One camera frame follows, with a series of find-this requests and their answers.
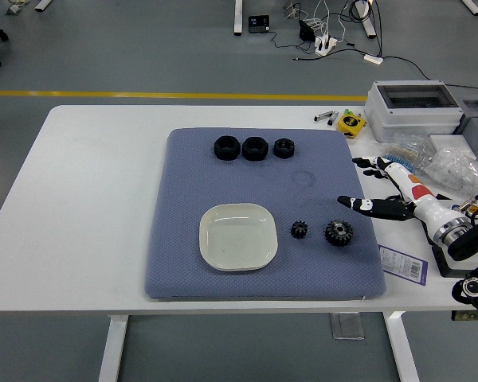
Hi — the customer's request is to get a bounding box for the purple white label card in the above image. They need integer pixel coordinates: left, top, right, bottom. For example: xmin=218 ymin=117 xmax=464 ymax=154
xmin=378 ymin=244 xmax=429 ymax=286

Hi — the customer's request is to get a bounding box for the blue-grey quilted mat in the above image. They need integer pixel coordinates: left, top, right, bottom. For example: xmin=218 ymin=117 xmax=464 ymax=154
xmin=144 ymin=127 xmax=387 ymax=302

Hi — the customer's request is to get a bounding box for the small black gear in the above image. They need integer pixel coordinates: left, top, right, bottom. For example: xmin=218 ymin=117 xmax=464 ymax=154
xmin=289 ymin=220 xmax=310 ymax=240

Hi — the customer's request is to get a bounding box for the clear bag of plastic parts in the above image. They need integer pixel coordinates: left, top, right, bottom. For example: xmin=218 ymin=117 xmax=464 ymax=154
xmin=421 ymin=146 xmax=478 ymax=200

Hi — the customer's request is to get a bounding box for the large black hex nut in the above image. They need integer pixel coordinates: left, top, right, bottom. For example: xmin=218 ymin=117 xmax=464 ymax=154
xmin=241 ymin=135 xmax=268 ymax=162
xmin=214 ymin=134 xmax=241 ymax=162

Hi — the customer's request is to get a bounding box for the small black hex nut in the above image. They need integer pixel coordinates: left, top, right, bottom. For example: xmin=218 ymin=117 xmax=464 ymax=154
xmin=273 ymin=137 xmax=296 ymax=159

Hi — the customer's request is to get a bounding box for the white flat box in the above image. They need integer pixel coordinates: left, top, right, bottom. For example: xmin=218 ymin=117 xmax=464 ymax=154
xmin=429 ymin=134 xmax=477 ymax=160

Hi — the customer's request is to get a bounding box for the white square plate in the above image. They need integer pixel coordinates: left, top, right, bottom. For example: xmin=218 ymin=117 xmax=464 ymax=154
xmin=198 ymin=202 xmax=279 ymax=274

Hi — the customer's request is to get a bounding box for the clear plastic floor piece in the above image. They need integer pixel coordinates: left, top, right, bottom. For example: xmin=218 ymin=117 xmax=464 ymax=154
xmin=329 ymin=312 xmax=366 ymax=341

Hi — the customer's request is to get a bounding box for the white table leg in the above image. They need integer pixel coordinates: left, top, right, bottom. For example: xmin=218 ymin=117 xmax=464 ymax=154
xmin=98 ymin=314 xmax=128 ymax=382
xmin=384 ymin=312 xmax=421 ymax=382

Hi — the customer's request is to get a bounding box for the grey electrical enclosure box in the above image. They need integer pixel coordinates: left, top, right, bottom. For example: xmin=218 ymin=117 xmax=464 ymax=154
xmin=364 ymin=80 xmax=465 ymax=143

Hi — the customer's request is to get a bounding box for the yellow tape measure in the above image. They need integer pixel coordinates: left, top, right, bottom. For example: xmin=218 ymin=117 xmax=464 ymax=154
xmin=337 ymin=113 xmax=367 ymax=138

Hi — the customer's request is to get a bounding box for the black handheld device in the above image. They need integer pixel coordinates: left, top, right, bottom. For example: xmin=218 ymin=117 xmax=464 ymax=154
xmin=248 ymin=14 xmax=271 ymax=34

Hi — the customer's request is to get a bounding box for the black power adapter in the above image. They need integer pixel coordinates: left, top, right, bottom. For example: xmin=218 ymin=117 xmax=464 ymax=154
xmin=298 ymin=19 xmax=316 ymax=42

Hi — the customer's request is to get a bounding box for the white power strip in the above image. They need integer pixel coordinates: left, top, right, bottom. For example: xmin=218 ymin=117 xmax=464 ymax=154
xmin=315 ymin=35 xmax=338 ymax=56

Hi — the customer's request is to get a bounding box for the clear bag of blue resistors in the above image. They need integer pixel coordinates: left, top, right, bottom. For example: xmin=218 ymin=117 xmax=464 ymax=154
xmin=382 ymin=133 xmax=435 ymax=175

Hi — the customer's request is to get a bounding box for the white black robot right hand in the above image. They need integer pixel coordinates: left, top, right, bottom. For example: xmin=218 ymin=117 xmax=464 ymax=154
xmin=337 ymin=156 xmax=460 ymax=236

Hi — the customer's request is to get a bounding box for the large black gear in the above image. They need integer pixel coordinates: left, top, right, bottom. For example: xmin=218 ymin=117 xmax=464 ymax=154
xmin=323 ymin=219 xmax=355 ymax=247

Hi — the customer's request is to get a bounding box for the long black floor cable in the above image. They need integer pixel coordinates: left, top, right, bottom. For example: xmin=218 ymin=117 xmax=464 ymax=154
xmin=382 ymin=55 xmax=478 ymax=100

